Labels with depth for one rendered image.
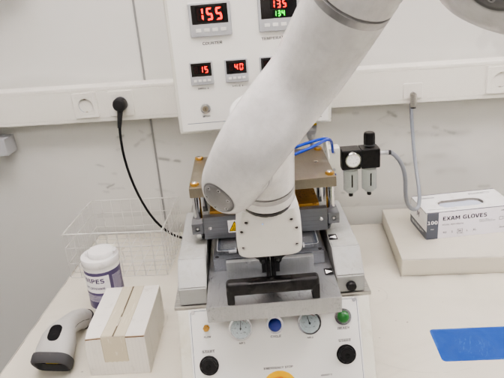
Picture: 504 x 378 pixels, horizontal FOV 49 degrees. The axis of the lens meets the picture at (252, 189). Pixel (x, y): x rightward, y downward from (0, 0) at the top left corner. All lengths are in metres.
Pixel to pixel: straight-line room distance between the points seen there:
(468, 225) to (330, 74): 0.97
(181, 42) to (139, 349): 0.61
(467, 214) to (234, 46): 0.73
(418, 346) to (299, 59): 0.74
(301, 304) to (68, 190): 1.02
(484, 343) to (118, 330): 0.72
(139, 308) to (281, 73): 0.70
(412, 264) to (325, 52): 0.89
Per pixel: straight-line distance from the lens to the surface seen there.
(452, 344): 1.20
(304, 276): 0.89
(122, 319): 1.16
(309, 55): 0.58
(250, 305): 0.90
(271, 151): 0.61
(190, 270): 0.98
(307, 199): 1.04
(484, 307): 1.32
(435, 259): 1.39
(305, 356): 1.00
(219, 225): 1.01
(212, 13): 1.14
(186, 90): 1.17
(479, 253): 1.44
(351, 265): 0.99
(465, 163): 1.67
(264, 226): 0.81
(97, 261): 1.29
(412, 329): 1.22
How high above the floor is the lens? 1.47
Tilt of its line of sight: 22 degrees down
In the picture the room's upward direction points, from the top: 5 degrees counter-clockwise
